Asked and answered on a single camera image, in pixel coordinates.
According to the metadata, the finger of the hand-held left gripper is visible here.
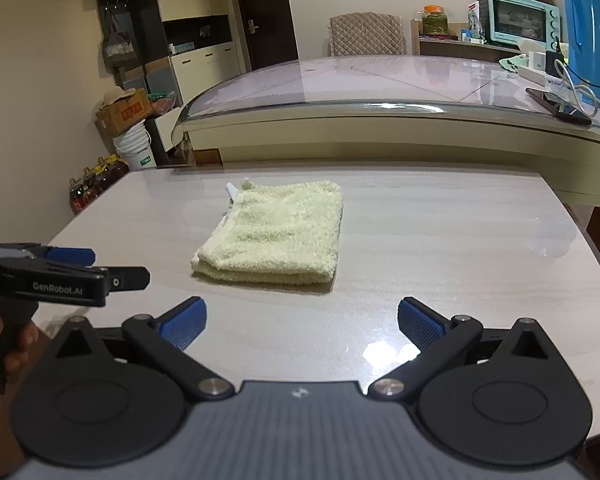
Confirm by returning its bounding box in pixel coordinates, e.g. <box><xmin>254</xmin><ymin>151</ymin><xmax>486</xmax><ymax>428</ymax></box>
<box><xmin>45</xmin><ymin>247</ymin><xmax>97</xmax><ymax>267</ymax></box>
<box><xmin>105</xmin><ymin>266</ymin><xmax>151</xmax><ymax>294</ymax></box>

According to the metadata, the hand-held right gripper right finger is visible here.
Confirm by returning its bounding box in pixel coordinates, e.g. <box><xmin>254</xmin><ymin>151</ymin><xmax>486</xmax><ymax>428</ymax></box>
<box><xmin>367</xmin><ymin>296</ymin><xmax>551</xmax><ymax>404</ymax></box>

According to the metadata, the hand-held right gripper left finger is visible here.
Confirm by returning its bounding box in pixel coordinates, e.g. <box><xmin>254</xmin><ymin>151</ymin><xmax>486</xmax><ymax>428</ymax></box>
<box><xmin>55</xmin><ymin>296</ymin><xmax>236</xmax><ymax>404</ymax></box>

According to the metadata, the pale yellow towel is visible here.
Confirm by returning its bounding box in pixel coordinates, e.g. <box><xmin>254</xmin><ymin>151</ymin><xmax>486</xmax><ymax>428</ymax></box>
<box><xmin>190</xmin><ymin>177</ymin><xmax>344</xmax><ymax>286</ymax></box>

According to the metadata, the cooking oil bottle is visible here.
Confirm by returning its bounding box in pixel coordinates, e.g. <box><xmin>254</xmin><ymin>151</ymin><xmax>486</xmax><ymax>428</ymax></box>
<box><xmin>94</xmin><ymin>157</ymin><xmax>116</xmax><ymax>194</ymax></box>
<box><xmin>81</xmin><ymin>167</ymin><xmax>101</xmax><ymax>201</ymax></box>
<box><xmin>107</xmin><ymin>156</ymin><xmax>131</xmax><ymax>181</ymax></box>
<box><xmin>69</xmin><ymin>177</ymin><xmax>87</xmax><ymax>215</ymax></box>

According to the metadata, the white plastic bucket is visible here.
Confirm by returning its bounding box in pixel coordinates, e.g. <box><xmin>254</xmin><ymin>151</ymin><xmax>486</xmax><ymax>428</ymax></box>
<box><xmin>112</xmin><ymin>121</ymin><xmax>159</xmax><ymax>171</ymax></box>

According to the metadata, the printed cardboard box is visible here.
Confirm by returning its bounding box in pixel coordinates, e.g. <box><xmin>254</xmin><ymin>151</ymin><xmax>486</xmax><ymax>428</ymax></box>
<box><xmin>95</xmin><ymin>89</ymin><xmax>149</xmax><ymax>137</ymax></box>

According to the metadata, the tan straw hat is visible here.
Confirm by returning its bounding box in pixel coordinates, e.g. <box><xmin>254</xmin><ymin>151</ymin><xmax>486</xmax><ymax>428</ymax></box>
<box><xmin>100</xmin><ymin>87</ymin><xmax>139</xmax><ymax>110</ymax></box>

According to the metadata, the colourful packets pile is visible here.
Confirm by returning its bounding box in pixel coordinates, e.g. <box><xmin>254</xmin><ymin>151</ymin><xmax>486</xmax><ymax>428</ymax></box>
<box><xmin>147</xmin><ymin>91</ymin><xmax>177</xmax><ymax>116</ymax></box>

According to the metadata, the hanging grey bag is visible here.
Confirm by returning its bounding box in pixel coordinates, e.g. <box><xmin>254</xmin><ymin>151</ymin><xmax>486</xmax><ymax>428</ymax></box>
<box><xmin>102</xmin><ymin>10</ymin><xmax>140</xmax><ymax>69</ymax></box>

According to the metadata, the glass-topped dining table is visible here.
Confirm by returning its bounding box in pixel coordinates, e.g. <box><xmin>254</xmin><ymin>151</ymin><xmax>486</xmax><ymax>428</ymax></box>
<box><xmin>172</xmin><ymin>55</ymin><xmax>600</xmax><ymax>208</ymax></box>

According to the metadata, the dark smartphone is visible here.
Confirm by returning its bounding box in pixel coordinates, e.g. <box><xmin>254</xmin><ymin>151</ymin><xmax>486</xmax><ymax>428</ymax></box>
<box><xmin>525</xmin><ymin>87</ymin><xmax>594</xmax><ymax>126</ymax></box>

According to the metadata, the white power strip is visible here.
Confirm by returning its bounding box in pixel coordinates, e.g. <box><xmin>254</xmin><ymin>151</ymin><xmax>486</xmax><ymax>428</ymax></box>
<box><xmin>517</xmin><ymin>64</ymin><xmax>551</xmax><ymax>86</ymax></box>

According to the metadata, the wooden side shelf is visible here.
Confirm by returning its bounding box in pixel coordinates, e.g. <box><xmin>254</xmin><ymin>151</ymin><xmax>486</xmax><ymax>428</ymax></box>
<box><xmin>411</xmin><ymin>19</ymin><xmax>523</xmax><ymax>64</ymax></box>

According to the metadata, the tissue box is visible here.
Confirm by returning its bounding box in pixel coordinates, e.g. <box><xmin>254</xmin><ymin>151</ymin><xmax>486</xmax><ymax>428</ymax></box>
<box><xmin>499</xmin><ymin>52</ymin><xmax>531</xmax><ymax>72</ymax></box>

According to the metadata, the black charger block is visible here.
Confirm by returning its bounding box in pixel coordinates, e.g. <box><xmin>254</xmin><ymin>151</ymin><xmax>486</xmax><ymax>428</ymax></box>
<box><xmin>545</xmin><ymin>50</ymin><xmax>566</xmax><ymax>79</ymax></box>

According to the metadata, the quilted chair back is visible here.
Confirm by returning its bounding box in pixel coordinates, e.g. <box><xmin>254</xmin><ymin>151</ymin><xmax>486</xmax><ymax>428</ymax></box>
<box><xmin>328</xmin><ymin>11</ymin><xmax>407</xmax><ymax>57</ymax></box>

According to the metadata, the green-filled jar orange lid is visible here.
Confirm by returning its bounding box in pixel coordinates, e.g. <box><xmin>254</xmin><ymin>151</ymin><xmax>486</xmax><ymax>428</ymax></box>
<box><xmin>422</xmin><ymin>5</ymin><xmax>449</xmax><ymax>36</ymax></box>

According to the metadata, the dark wooden door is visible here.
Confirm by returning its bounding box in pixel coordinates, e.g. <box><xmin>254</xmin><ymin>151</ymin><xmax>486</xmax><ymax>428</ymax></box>
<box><xmin>223</xmin><ymin>0</ymin><xmax>301</xmax><ymax>72</ymax></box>

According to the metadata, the teal toaster oven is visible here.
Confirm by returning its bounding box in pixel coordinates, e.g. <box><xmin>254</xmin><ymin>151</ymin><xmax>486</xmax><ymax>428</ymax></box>
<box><xmin>480</xmin><ymin>0</ymin><xmax>561</xmax><ymax>49</ymax></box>

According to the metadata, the blue thermos flask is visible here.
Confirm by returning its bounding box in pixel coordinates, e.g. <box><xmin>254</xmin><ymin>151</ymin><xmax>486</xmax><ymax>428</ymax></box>
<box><xmin>562</xmin><ymin>0</ymin><xmax>600</xmax><ymax>104</ymax></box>

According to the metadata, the white charging cable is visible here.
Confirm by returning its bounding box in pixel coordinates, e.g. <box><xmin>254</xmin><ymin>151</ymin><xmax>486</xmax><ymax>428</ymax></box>
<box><xmin>554</xmin><ymin>59</ymin><xmax>599</xmax><ymax>116</ymax></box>

